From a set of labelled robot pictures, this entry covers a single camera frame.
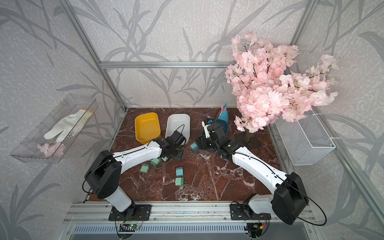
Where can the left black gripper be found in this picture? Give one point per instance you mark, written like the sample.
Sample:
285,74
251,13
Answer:
180,155

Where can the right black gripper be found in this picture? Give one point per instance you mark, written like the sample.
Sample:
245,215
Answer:
201,140

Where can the teal plug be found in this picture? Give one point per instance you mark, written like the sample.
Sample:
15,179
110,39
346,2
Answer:
194,147
179,172

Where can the green plug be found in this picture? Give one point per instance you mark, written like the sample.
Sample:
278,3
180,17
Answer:
155,162
180,181
145,168
164,159

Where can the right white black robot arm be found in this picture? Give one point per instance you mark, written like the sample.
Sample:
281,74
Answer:
288,196

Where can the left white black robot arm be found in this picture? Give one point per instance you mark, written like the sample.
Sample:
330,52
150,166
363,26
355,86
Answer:
103,176

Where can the dark teal storage box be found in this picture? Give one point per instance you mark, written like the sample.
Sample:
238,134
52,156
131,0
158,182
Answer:
222,123

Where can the white plastic storage box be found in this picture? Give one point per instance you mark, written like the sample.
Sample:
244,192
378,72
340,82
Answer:
181,123

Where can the yellow plastic storage box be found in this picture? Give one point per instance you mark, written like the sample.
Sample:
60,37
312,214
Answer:
147,127

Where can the teal pink spray bottle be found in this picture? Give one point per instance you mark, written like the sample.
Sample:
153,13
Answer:
223,115

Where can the pink artificial blossom tree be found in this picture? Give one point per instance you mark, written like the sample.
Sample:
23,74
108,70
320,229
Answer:
265,92

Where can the left circuit board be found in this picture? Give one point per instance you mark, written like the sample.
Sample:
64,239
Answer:
129,228

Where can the circuit board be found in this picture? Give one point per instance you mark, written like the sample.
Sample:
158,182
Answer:
254,228
129,228

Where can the right circuit board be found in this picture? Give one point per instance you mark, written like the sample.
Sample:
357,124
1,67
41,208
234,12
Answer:
254,228

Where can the white work glove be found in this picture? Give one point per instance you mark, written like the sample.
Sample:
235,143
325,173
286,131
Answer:
69,126

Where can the small pink flower sprig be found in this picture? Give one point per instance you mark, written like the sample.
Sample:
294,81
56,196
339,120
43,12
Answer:
52,149

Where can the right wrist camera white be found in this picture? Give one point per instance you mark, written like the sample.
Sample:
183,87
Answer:
205,125

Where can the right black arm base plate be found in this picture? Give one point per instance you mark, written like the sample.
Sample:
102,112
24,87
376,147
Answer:
243,212

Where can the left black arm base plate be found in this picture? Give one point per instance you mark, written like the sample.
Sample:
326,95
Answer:
132,213

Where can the white wire mesh basket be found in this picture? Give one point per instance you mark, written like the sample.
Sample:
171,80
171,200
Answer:
306,140

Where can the aluminium front rail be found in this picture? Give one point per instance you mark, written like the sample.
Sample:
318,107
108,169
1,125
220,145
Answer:
161,212

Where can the clear acrylic wall shelf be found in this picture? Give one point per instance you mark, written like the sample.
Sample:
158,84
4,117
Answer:
27,151

